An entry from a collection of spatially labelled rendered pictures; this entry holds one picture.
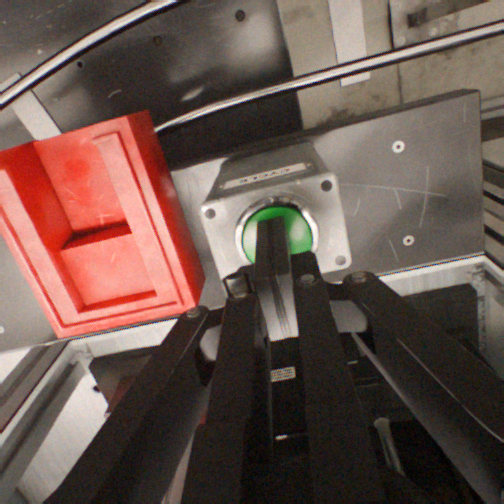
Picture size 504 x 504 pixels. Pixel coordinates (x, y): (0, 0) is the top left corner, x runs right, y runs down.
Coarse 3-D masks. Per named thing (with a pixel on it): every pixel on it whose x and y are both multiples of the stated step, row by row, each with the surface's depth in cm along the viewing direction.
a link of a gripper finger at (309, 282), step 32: (320, 288) 14; (320, 320) 12; (320, 352) 11; (320, 384) 10; (352, 384) 10; (320, 416) 8; (352, 416) 8; (320, 448) 8; (352, 448) 8; (320, 480) 7; (352, 480) 7
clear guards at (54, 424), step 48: (432, 288) 32; (480, 288) 31; (96, 336) 40; (144, 336) 37; (480, 336) 26; (48, 384) 34; (96, 384) 32; (288, 384) 27; (384, 384) 25; (0, 432) 30; (48, 432) 29; (96, 432) 27; (288, 432) 23; (384, 432) 22; (0, 480) 26; (48, 480) 25; (432, 480) 19
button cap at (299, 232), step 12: (252, 216) 22; (264, 216) 22; (276, 216) 22; (288, 216) 22; (300, 216) 22; (252, 228) 22; (288, 228) 22; (300, 228) 22; (252, 240) 22; (300, 240) 22; (252, 252) 23
